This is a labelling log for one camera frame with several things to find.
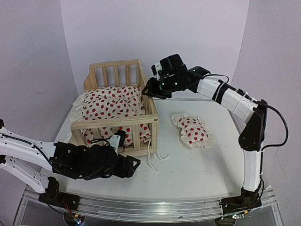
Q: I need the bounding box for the wooden pet bed frame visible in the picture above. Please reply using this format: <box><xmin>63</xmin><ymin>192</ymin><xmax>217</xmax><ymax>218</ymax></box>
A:
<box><xmin>70</xmin><ymin>58</ymin><xmax>159</xmax><ymax>157</ymax></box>

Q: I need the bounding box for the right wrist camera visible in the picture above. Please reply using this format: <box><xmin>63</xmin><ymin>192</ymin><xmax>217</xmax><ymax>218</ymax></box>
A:
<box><xmin>151</xmin><ymin>62</ymin><xmax>164</xmax><ymax>80</ymax></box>

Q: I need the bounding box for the strawberry print ruffled mattress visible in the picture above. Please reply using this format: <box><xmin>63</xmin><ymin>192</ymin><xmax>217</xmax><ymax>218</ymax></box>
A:
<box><xmin>70</xmin><ymin>86</ymin><xmax>151</xmax><ymax>146</ymax></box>

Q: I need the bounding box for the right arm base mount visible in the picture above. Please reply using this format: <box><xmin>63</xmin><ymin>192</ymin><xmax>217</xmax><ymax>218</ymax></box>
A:
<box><xmin>219</xmin><ymin>185</ymin><xmax>263</xmax><ymax>217</ymax></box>

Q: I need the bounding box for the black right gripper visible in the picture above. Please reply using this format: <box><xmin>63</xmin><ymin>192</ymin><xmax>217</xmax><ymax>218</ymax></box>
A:
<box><xmin>143</xmin><ymin>74</ymin><xmax>180</xmax><ymax>99</ymax></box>

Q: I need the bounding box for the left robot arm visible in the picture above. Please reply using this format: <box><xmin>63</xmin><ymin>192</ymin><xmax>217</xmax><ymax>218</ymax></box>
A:
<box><xmin>0</xmin><ymin>122</ymin><xmax>141</xmax><ymax>206</ymax></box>

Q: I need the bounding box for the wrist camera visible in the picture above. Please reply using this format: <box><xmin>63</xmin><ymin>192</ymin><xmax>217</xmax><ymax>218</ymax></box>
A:
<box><xmin>109</xmin><ymin>130</ymin><xmax>126</xmax><ymax>153</ymax></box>
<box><xmin>151</xmin><ymin>62</ymin><xmax>164</xmax><ymax>80</ymax></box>

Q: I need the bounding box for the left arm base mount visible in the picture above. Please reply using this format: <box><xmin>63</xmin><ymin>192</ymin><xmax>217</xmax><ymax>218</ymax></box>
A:
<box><xmin>39</xmin><ymin>177</ymin><xmax>80</xmax><ymax>210</ymax></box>

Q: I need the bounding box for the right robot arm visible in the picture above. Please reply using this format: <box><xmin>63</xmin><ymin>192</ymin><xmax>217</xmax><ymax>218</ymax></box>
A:
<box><xmin>142</xmin><ymin>54</ymin><xmax>288</xmax><ymax>209</ymax></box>

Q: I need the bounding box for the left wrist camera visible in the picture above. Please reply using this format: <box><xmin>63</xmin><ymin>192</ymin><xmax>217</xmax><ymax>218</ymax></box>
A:
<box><xmin>109</xmin><ymin>130</ymin><xmax>126</xmax><ymax>153</ymax></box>

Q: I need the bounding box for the strawberry print small pillow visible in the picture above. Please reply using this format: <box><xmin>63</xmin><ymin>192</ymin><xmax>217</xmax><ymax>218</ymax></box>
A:
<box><xmin>171</xmin><ymin>113</ymin><xmax>214</xmax><ymax>148</ymax></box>

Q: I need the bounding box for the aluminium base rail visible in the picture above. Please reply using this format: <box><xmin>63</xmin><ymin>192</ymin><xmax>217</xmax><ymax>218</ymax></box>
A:
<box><xmin>15</xmin><ymin>186</ymin><xmax>279</xmax><ymax>224</ymax></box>

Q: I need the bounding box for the white mattress tie string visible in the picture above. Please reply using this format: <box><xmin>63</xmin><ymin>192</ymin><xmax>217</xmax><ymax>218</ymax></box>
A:
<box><xmin>146</xmin><ymin>138</ymin><xmax>159</xmax><ymax>174</ymax></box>

